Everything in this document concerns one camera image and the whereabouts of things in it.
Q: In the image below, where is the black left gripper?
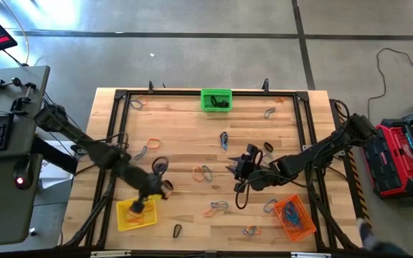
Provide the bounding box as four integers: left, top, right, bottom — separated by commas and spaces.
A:
129, 173, 168, 215

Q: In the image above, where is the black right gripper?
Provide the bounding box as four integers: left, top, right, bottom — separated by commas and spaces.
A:
227, 143, 267, 194

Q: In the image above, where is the yellow plastic basket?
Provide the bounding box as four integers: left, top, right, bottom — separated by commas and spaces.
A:
115, 195, 158, 232

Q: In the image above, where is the green plastic basket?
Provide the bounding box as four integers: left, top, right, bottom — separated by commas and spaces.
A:
200, 87, 234, 113

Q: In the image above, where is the orange plastic basket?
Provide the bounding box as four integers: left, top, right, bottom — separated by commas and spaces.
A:
272, 194, 318, 242

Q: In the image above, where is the black computer mouse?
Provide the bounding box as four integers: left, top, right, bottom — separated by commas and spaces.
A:
12, 157, 34, 191

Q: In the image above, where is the grey desk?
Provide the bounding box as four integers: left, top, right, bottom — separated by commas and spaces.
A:
0, 64, 51, 248

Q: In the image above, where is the black yellow hazard tape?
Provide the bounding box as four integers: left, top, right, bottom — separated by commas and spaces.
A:
346, 150, 379, 252

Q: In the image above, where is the person's foot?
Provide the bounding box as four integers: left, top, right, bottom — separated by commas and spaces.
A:
355, 216, 408, 255

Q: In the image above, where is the red and black tool case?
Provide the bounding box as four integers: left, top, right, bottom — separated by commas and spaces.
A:
359, 118, 413, 201

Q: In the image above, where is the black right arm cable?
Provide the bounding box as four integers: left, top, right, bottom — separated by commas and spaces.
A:
234, 100, 353, 211

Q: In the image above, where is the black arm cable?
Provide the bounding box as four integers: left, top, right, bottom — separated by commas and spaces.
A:
234, 100, 353, 211
95, 132, 171, 177

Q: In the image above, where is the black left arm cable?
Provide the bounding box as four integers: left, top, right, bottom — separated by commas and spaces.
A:
95, 132, 171, 177

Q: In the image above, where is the silver metal bracket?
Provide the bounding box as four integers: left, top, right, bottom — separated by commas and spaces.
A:
290, 252, 333, 258
90, 249, 132, 258

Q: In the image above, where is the black aluminium table frame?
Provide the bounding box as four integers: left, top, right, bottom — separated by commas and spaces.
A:
57, 79, 372, 252

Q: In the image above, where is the black floor cable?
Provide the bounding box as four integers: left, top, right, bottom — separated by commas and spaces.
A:
366, 47, 413, 130

